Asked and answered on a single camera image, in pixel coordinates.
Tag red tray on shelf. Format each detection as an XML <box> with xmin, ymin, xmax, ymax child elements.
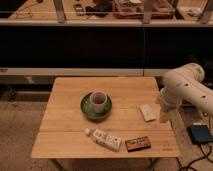
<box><xmin>113</xmin><ymin>0</ymin><xmax>175</xmax><ymax>19</ymax></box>

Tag green plate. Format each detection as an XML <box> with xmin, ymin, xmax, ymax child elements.
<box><xmin>80</xmin><ymin>94</ymin><xmax>112</xmax><ymax>120</ymax></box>

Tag eyeglasses on shelf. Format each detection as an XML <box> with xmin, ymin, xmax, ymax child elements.
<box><xmin>15</xmin><ymin>12</ymin><xmax>33</xmax><ymax>19</ymax></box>

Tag white sponge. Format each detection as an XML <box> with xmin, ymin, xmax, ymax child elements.
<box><xmin>139</xmin><ymin>104</ymin><xmax>156</xmax><ymax>122</ymax></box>

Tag white ceramic cup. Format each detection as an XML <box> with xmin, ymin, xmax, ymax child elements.
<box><xmin>89</xmin><ymin>91</ymin><xmax>108</xmax><ymax>113</ymax></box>

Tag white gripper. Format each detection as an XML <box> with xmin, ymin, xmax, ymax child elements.
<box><xmin>156</xmin><ymin>88</ymin><xmax>182</xmax><ymax>123</ymax></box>

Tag black cable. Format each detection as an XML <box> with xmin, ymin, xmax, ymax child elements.
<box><xmin>176</xmin><ymin>114</ymin><xmax>213</xmax><ymax>171</ymax></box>

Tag brown rectangular box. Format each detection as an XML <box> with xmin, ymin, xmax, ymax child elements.
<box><xmin>125</xmin><ymin>136</ymin><xmax>151</xmax><ymax>152</ymax></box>

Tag white tube with label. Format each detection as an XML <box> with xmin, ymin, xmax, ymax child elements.
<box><xmin>85</xmin><ymin>128</ymin><xmax>122</xmax><ymax>152</ymax></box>

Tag black device on shelf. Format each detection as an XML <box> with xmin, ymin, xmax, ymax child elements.
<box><xmin>85</xmin><ymin>3</ymin><xmax>112</xmax><ymax>17</ymax></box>

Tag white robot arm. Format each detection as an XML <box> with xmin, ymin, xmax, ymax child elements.
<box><xmin>157</xmin><ymin>63</ymin><xmax>213</xmax><ymax>123</ymax></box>

